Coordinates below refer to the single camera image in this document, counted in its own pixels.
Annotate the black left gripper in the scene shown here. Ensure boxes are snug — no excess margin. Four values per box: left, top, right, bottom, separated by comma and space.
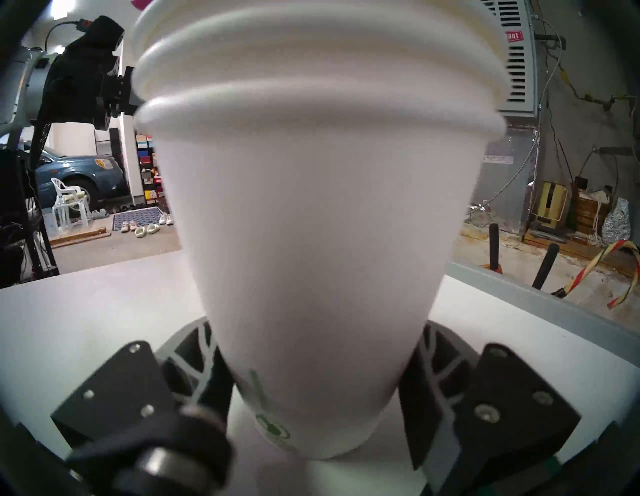
42, 15, 146, 131

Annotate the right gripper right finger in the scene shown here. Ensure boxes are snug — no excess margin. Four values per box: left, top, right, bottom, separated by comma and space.
397, 322, 583, 496

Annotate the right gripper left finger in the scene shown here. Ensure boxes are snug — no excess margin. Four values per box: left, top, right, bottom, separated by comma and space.
50, 316, 238, 451

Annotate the white paper cup stack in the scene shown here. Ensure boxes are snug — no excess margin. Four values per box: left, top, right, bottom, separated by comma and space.
131, 0, 510, 461

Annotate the shelf of shoe boxes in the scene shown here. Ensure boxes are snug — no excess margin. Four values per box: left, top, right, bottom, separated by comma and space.
135, 132, 166, 206

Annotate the blue car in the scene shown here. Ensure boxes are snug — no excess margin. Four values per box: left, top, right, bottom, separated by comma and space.
20, 142, 128, 211

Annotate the white plastic chair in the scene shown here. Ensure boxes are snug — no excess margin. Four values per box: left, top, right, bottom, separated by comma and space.
50, 177, 93, 231

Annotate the blue patterned rug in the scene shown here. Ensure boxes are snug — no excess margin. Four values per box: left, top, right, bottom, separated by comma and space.
111, 206, 166, 232

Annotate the wooden plank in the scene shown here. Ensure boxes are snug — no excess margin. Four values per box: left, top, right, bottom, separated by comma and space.
50, 227, 112, 249

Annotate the red lopper with black grips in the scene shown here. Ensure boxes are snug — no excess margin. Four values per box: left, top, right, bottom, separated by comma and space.
487, 222, 561, 292

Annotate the black equipment stand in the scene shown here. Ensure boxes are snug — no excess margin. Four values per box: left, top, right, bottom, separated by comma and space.
0, 145, 61, 290

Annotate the wooden platform board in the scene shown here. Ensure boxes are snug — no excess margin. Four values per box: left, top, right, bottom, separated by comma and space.
452, 220, 640, 286

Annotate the cream yellow jug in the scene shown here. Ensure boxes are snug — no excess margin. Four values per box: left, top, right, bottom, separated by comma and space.
530, 180, 571, 236

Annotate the crumpled aluminium foil bundle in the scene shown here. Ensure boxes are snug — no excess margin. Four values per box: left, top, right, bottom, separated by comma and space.
600, 197, 632, 243

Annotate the silver flexible metal conduit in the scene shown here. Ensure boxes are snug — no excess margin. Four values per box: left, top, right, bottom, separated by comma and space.
467, 15, 563, 216

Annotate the gas pipe with yellow valves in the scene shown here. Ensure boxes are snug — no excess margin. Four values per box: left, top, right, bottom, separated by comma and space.
560, 65, 636, 113

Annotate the grey Bryant furnace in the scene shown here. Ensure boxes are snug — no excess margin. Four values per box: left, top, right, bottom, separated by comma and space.
470, 0, 546, 236

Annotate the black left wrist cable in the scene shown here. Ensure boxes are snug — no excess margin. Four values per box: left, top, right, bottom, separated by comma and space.
29, 82, 57, 171

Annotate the wicker basket with handle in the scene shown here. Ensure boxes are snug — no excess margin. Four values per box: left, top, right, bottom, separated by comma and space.
570, 150, 621, 241

